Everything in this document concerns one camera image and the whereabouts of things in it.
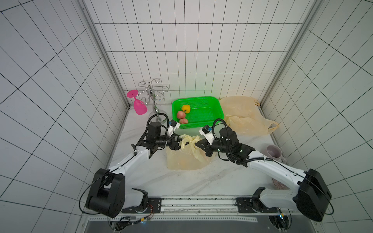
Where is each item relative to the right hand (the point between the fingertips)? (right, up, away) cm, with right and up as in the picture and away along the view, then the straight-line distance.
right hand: (197, 139), depth 77 cm
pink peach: (-10, +14, +30) cm, 35 cm away
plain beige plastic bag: (+40, +13, +35) cm, 54 cm away
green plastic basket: (+8, +16, +38) cm, 43 cm away
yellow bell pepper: (-6, +18, +33) cm, 39 cm away
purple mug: (+51, -11, +14) cm, 54 cm away
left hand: (-7, -1, +1) cm, 7 cm away
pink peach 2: (-8, +9, +24) cm, 27 cm away
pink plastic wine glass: (-38, +19, +22) cm, 48 cm away
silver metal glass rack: (-27, +28, +14) cm, 41 cm away
